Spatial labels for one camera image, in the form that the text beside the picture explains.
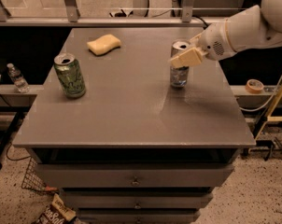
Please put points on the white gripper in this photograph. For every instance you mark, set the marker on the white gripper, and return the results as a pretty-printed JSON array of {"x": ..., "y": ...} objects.
[{"x": 213, "y": 42}]

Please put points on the silver blue redbull can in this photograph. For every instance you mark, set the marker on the silver blue redbull can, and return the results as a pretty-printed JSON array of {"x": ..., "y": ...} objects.
[{"x": 178, "y": 76}]

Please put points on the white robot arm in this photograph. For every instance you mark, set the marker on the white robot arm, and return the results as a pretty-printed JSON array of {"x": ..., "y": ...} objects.
[{"x": 257, "y": 27}]

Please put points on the green soda can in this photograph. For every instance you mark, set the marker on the green soda can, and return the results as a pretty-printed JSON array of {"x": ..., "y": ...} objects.
[{"x": 69, "y": 74}]

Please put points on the roll of tan tape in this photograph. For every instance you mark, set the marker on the roll of tan tape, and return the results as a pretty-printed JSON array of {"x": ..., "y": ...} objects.
[{"x": 254, "y": 86}]

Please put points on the yellow sponge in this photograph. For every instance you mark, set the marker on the yellow sponge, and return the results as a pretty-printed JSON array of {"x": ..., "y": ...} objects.
[{"x": 103, "y": 44}]

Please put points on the yellow metal stand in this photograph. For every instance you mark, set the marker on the yellow metal stand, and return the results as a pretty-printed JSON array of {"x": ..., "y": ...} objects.
[{"x": 268, "y": 116}]

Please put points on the grey drawer cabinet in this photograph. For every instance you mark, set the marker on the grey drawer cabinet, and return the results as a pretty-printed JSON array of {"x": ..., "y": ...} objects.
[{"x": 133, "y": 150}]

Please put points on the clear plastic water bottle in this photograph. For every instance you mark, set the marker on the clear plastic water bottle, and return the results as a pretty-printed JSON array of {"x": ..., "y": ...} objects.
[{"x": 17, "y": 78}]

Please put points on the snack chip bag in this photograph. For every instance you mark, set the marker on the snack chip bag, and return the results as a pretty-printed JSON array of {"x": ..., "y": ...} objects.
[{"x": 56, "y": 213}]

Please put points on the wire mesh basket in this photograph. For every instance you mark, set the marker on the wire mesh basket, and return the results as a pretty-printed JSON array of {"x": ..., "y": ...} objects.
[{"x": 34, "y": 183}]

